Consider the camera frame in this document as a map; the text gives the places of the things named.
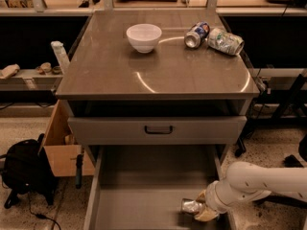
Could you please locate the black office chair base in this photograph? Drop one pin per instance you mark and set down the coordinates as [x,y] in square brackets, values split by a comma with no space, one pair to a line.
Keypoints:
[288,185]

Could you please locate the white plastic bottle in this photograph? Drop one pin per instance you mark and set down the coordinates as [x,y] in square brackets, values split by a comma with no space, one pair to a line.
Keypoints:
[61,55]

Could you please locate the silver redbull can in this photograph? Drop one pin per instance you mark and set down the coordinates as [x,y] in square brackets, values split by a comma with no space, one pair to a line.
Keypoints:
[190,206]

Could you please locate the wooden box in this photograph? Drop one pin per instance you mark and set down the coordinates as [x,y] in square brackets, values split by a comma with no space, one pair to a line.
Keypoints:
[59,143]

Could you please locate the closed upper drawer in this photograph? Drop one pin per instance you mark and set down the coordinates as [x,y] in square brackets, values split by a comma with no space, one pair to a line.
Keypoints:
[157,131]

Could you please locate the open middle drawer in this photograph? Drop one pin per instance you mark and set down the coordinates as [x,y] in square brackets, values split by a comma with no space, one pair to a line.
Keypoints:
[141,188]

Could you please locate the black backpack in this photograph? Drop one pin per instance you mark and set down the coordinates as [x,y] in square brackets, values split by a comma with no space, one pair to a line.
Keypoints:
[25,168]

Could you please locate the green white soda can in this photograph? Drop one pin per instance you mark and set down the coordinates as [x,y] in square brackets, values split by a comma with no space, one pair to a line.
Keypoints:
[225,42]

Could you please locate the blue pepsi can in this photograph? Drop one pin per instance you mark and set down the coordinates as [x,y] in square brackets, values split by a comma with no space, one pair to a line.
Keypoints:
[197,35]

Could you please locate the grey drawer cabinet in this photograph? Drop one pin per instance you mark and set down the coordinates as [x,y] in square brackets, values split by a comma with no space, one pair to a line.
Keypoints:
[107,78]

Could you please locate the white ceramic bowl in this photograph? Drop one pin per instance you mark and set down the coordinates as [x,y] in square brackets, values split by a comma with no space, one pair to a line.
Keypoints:
[143,37]

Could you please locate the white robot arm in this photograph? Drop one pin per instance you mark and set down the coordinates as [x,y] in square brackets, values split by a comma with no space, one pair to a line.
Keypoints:
[246,182]

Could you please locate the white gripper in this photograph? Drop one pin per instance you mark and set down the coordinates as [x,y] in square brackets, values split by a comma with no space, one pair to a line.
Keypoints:
[212,197]

